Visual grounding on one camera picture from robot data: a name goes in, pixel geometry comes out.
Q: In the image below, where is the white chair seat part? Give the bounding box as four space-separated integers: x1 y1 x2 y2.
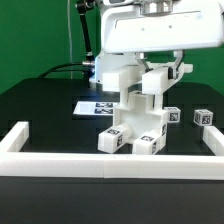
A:
113 90 168 148

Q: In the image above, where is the black jointed camera mount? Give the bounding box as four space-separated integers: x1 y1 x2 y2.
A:
75 0 100 68

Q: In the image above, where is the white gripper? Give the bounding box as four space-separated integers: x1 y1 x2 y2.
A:
101 1 224 80

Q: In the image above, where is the white tag sheet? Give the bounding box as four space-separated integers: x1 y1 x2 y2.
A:
73 101 116 116

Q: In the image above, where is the black cable bundle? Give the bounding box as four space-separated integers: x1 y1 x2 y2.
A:
38 61 98 80

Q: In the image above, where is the white chair back frame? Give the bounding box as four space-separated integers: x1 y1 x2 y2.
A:
102 62 193 95

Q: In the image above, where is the white U-shaped fence frame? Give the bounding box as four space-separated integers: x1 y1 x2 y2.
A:
0 122 224 180

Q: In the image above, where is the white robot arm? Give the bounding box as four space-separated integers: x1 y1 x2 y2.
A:
91 0 224 85

